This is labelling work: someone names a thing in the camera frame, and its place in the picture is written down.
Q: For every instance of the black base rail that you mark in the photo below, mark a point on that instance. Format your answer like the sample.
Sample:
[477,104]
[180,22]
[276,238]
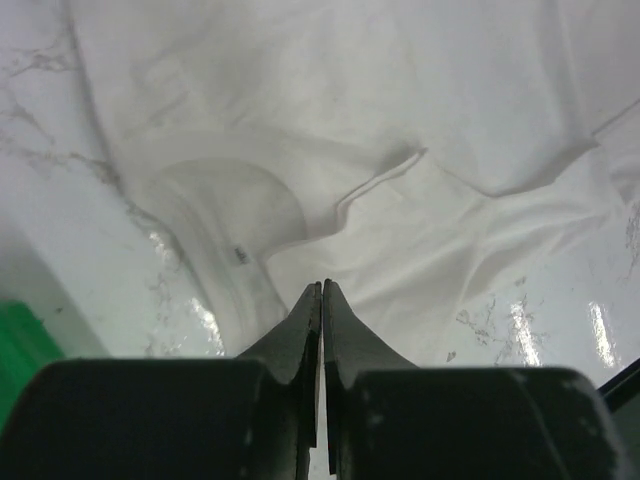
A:
[621,394]

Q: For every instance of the green plastic tray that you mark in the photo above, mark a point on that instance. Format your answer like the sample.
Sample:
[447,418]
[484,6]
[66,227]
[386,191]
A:
[27,349]

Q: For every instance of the white t shirt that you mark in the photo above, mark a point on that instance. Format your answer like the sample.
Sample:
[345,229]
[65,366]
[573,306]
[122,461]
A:
[419,153]

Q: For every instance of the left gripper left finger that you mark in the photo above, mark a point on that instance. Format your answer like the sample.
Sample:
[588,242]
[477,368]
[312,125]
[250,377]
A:
[253,416]

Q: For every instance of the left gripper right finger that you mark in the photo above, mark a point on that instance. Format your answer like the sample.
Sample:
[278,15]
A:
[390,419]

